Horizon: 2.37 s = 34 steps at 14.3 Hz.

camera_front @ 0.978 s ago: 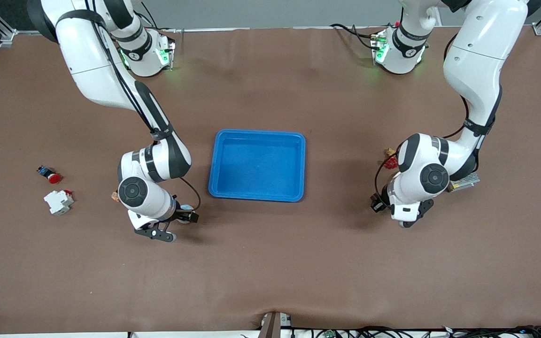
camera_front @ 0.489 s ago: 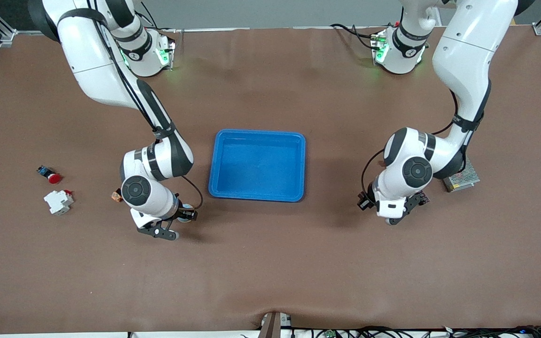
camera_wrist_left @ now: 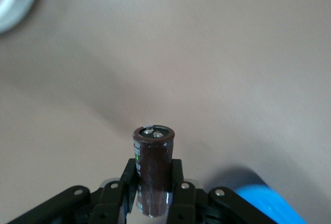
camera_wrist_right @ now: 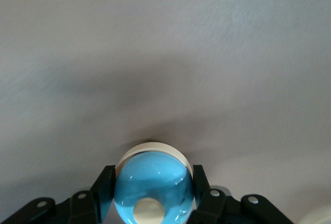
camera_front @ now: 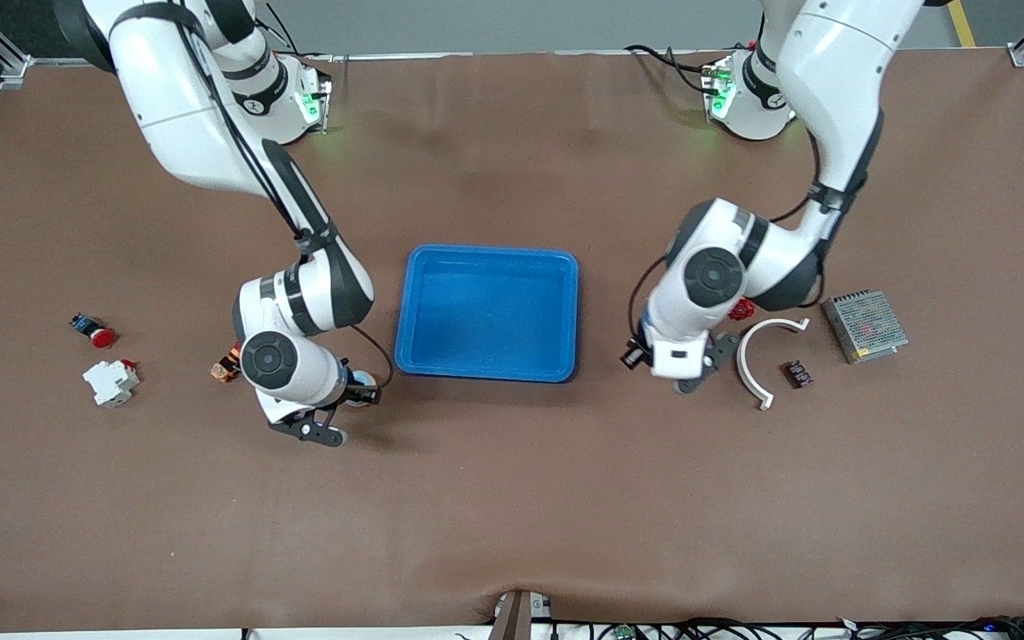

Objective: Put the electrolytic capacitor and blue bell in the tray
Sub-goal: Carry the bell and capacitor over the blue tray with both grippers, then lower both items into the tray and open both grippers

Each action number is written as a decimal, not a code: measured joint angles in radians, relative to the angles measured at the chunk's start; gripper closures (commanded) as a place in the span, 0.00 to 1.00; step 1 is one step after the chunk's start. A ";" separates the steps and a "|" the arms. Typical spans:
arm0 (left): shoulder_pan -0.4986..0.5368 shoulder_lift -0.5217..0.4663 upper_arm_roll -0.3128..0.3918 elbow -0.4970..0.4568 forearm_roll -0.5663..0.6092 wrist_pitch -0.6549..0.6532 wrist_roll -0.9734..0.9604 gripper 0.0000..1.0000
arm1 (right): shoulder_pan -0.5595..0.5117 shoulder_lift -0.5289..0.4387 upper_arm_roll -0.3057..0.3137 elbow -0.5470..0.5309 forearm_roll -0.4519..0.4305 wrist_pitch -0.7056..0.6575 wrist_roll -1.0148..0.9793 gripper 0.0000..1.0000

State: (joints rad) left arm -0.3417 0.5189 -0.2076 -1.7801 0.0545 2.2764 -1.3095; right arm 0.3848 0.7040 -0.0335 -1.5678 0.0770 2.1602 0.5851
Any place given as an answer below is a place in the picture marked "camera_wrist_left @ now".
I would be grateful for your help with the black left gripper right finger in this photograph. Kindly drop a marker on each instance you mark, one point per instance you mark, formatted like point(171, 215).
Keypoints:
point(186, 203)

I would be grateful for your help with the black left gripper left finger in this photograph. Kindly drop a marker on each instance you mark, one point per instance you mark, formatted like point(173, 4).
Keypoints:
point(108, 200)

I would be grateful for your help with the long brown electrolytic capacitor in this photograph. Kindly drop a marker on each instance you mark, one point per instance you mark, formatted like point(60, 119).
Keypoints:
point(152, 172)

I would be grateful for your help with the blue plastic tray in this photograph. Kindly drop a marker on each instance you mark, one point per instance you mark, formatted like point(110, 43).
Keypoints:
point(271, 200)

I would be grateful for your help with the white curved plastic clamp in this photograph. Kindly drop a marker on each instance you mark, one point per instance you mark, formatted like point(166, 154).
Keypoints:
point(23, 1)

